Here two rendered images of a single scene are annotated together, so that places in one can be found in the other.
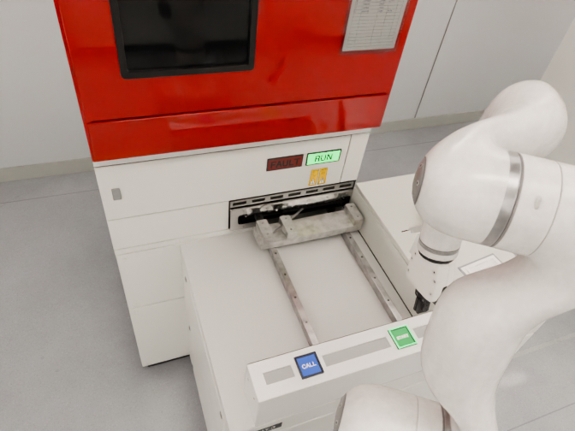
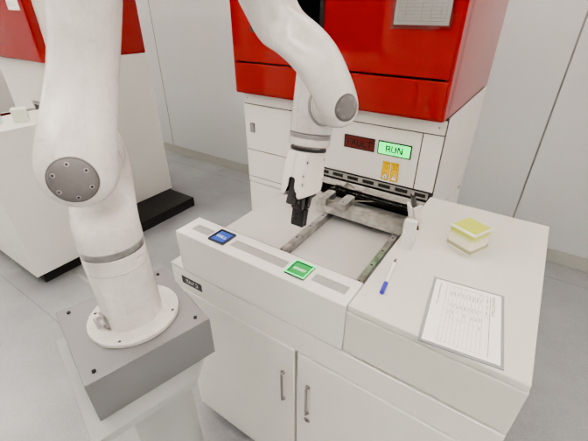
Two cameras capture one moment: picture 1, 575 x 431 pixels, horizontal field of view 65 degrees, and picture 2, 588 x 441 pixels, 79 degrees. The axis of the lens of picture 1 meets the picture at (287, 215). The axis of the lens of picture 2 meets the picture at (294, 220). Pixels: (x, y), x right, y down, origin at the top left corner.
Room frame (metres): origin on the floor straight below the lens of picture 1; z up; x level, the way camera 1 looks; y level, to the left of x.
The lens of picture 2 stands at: (0.29, -0.93, 1.51)
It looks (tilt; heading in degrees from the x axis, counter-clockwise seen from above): 31 degrees down; 61
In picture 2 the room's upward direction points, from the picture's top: straight up
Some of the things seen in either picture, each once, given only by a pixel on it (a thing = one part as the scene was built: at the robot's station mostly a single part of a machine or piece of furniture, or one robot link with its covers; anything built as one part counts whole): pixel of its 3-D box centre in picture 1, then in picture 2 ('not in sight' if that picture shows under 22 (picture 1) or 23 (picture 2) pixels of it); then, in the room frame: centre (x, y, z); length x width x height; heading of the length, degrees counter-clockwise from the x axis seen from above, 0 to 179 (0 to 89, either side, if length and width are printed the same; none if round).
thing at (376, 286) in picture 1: (367, 269); (376, 261); (0.95, -0.28, 0.84); 0.50 x 0.02 x 0.03; 27
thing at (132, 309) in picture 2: not in sight; (124, 282); (0.26, -0.25, 1.02); 0.19 x 0.19 x 0.18
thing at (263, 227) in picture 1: (264, 231); (326, 197); (0.99, 0.06, 0.89); 0.08 x 0.03 x 0.03; 27
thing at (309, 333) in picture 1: (289, 288); (304, 234); (0.83, -0.04, 0.84); 0.50 x 0.02 x 0.03; 27
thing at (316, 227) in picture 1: (308, 228); (364, 215); (1.06, -0.08, 0.87); 0.36 x 0.08 x 0.03; 117
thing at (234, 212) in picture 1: (293, 209); (366, 198); (1.12, -0.01, 0.89); 0.44 x 0.02 x 0.10; 117
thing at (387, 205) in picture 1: (440, 252); (458, 282); (1.02, -0.51, 0.89); 0.62 x 0.35 x 0.14; 27
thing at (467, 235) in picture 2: not in sight; (468, 236); (1.07, -0.47, 1.00); 0.07 x 0.07 x 0.07; 1
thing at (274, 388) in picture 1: (352, 364); (261, 274); (0.58, -0.22, 0.89); 0.55 x 0.09 x 0.14; 117
